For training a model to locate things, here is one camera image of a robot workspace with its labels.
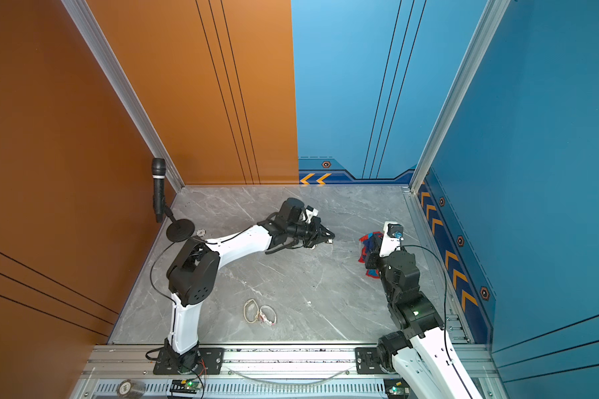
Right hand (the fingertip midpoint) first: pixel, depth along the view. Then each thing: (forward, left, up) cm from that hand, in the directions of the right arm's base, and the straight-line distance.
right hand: (377, 236), depth 72 cm
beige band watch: (-13, +40, -25) cm, 49 cm away
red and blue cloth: (0, +3, -4) cm, 5 cm away
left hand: (+7, +10, -8) cm, 15 cm away
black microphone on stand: (+18, +74, -22) cm, 80 cm away
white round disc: (+18, +66, -24) cm, 73 cm away
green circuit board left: (-34, +55, -26) cm, 70 cm away
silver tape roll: (-36, +67, -19) cm, 78 cm away
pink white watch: (-16, +35, -22) cm, 45 cm away
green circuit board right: (-34, -5, -28) cm, 44 cm away
